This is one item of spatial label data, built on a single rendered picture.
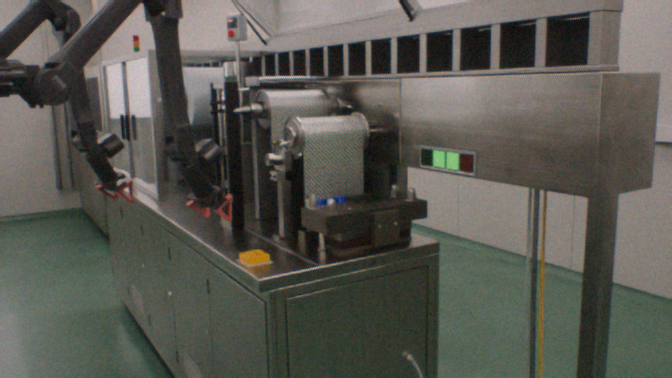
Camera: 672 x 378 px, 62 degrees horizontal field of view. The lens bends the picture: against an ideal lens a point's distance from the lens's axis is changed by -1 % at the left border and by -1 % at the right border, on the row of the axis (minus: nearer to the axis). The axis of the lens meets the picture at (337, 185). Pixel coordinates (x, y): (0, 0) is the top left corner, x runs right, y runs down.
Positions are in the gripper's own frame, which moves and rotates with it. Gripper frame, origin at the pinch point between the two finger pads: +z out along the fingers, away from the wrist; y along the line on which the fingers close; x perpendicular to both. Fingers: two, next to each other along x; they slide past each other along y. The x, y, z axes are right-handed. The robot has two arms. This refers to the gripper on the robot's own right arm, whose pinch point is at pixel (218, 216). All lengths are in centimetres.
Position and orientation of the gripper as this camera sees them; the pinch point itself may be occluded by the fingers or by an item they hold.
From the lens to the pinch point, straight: 169.6
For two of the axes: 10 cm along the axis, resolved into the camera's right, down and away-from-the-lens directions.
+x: -5.2, 6.2, -5.9
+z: 3.2, 7.8, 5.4
